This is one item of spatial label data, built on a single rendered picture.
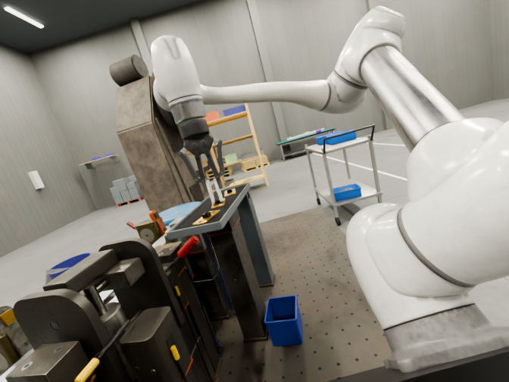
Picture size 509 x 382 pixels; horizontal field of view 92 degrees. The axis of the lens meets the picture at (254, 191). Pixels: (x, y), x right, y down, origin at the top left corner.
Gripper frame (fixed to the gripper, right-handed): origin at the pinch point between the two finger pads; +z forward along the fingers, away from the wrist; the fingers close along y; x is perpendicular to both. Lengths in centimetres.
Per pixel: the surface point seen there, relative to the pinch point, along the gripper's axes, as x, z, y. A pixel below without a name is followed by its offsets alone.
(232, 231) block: 5.4, 11.6, -1.9
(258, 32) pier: -941, -367, -219
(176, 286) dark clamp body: 16.5, 16.8, 13.5
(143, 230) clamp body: -45, 17, 44
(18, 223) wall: -682, 51, 672
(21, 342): 17, 19, 52
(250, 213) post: -21.3, 16.4, -8.0
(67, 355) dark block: 41.3, 8.5, 20.1
